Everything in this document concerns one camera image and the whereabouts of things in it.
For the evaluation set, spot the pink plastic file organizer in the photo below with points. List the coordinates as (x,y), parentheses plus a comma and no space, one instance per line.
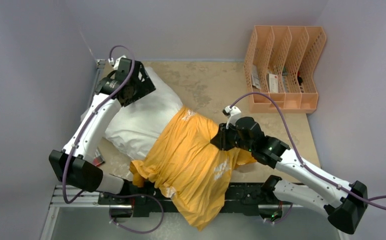
(291,53)

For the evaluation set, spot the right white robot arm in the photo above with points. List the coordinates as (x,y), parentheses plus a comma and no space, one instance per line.
(336,199)

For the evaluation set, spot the white paper packet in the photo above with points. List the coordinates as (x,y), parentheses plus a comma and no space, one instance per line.
(255,77)

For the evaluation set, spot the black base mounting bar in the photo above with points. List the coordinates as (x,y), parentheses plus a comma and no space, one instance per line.
(247,198)

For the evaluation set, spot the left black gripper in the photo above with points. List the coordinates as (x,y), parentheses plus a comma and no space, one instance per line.
(147,87)

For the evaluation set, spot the white label box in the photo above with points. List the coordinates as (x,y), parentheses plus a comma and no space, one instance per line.
(272,80)

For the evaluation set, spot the orange cartoon pillowcase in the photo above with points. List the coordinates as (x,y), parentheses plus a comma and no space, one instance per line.
(188,169)

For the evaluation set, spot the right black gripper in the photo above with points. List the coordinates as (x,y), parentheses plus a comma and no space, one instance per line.
(220,140)

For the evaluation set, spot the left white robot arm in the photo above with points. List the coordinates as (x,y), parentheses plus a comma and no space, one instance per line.
(72,164)

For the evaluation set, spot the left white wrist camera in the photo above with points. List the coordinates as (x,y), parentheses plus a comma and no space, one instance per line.
(114,62)

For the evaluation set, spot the marker pen pack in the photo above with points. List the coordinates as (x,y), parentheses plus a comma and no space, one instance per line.
(98,158)

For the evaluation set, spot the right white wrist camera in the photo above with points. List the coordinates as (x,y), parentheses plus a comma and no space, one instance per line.
(232,113)

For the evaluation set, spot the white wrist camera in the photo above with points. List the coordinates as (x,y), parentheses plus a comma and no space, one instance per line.
(232,113)
(114,62)

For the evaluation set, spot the white pillow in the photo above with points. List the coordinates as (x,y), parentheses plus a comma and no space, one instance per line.
(136,127)

